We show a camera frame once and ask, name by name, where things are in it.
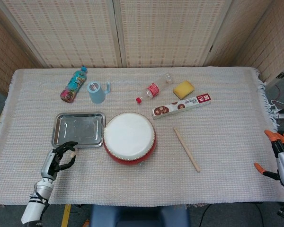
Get light blue plastic mug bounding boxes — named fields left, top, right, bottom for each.
left=87, top=80, right=111, bottom=105

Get red drum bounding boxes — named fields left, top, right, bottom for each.
left=102, top=112, right=158, bottom=166

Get black floor cable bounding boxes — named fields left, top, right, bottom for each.
left=200, top=203, right=213, bottom=227

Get colourful drink bottle blue cap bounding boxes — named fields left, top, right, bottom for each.
left=59, top=66, right=89, bottom=104

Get yellow floor tape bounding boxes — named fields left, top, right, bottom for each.
left=61, top=204, right=72, bottom=227

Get yellow sponge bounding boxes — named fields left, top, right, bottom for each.
left=172, top=80, right=195, bottom=100

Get clear bottle red cap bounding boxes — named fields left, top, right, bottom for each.
left=135, top=73, right=174, bottom=104

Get rectangular metal tray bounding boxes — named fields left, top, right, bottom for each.
left=51, top=112, right=107, bottom=149

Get bamboo folding screen panel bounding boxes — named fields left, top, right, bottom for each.
left=235, top=0, right=284, bottom=89
left=0, top=7, right=38, bottom=95
left=112, top=0, right=235, bottom=68
left=204, top=0, right=274, bottom=68
left=0, top=0, right=123, bottom=69

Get red cable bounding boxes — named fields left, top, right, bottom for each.
left=274, top=84, right=283, bottom=101

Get woven beige tablecloth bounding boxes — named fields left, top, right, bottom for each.
left=0, top=66, right=284, bottom=206

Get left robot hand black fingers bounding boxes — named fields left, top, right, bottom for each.
left=40, top=141, right=79, bottom=182

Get long cling film box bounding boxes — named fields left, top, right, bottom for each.
left=151, top=94, right=213, bottom=120

